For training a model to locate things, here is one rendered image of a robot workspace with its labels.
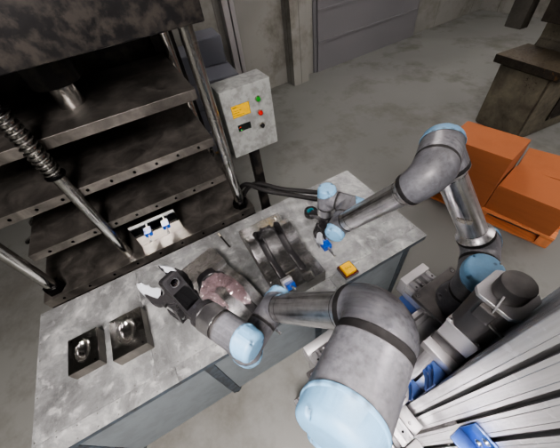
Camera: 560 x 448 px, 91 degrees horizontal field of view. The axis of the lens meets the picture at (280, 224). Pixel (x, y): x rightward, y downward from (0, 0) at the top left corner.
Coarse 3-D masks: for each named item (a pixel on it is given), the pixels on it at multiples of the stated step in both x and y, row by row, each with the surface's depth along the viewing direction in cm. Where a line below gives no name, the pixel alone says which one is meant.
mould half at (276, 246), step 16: (256, 224) 161; (272, 224) 160; (288, 224) 149; (272, 240) 144; (288, 240) 146; (256, 256) 141; (288, 256) 141; (304, 256) 140; (272, 272) 136; (288, 272) 135; (304, 272) 133; (320, 272) 132; (304, 288) 134
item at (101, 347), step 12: (84, 336) 128; (96, 336) 127; (72, 348) 125; (84, 348) 126; (96, 348) 123; (72, 360) 121; (84, 360) 121; (96, 360) 120; (72, 372) 118; (84, 372) 121
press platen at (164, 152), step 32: (128, 128) 166; (160, 128) 161; (192, 128) 157; (64, 160) 150; (96, 160) 146; (128, 160) 143; (160, 160) 142; (0, 192) 137; (32, 192) 134; (0, 224) 125
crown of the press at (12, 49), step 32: (0, 0) 79; (32, 0) 82; (64, 0) 85; (96, 0) 88; (128, 0) 92; (160, 0) 96; (192, 0) 100; (0, 32) 83; (32, 32) 86; (64, 32) 89; (96, 32) 93; (128, 32) 97; (160, 32) 101; (0, 64) 87; (32, 64) 90; (64, 64) 119; (64, 96) 127
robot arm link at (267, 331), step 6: (252, 318) 71; (258, 318) 71; (258, 324) 70; (264, 324) 70; (264, 330) 70; (270, 330) 71; (264, 336) 69; (270, 336) 72; (264, 342) 70; (258, 354) 68; (234, 360) 69; (252, 360) 67; (258, 360) 70; (246, 366) 68; (252, 366) 70
